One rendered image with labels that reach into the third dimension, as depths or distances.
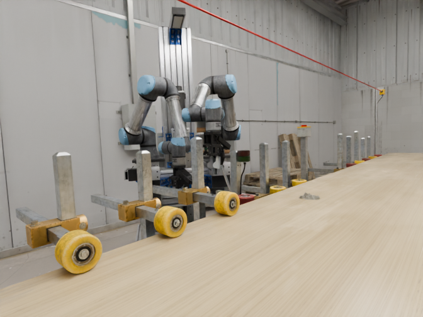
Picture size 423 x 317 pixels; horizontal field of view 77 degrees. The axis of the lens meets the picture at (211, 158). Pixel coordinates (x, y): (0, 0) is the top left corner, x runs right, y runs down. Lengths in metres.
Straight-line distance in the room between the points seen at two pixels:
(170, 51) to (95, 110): 1.76
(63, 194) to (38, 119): 2.80
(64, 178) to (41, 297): 0.31
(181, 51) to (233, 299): 1.99
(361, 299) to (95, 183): 3.45
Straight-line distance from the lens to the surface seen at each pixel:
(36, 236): 0.80
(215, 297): 0.51
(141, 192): 0.93
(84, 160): 3.68
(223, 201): 0.92
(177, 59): 2.23
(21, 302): 0.62
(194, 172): 1.08
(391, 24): 9.57
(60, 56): 3.76
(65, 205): 0.82
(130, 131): 1.84
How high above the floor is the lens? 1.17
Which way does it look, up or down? 4 degrees down
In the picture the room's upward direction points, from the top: 2 degrees counter-clockwise
